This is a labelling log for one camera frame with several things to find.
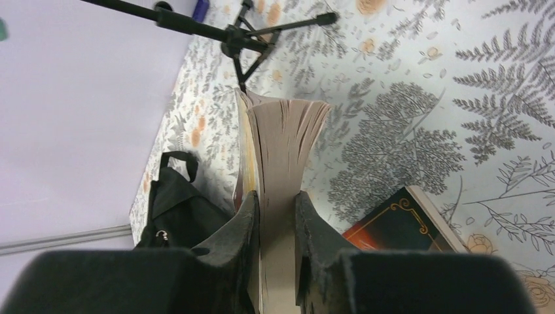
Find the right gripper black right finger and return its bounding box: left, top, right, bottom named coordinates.
left=295, top=192, right=535, bottom=313

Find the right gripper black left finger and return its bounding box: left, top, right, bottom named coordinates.
left=1, top=191, right=259, bottom=313

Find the black student backpack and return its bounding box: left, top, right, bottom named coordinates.
left=135, top=151, right=232, bottom=249

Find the Three Days To See book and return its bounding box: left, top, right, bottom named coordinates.
left=342, top=185, right=468, bottom=253

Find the Evelyn Waugh paperback book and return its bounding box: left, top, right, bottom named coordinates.
left=235, top=89, right=331, bottom=313

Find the black microphone tripod stand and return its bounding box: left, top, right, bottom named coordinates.
left=89, top=0, right=339, bottom=92

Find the small blue box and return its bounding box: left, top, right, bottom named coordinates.
left=192, top=0, right=210, bottom=23

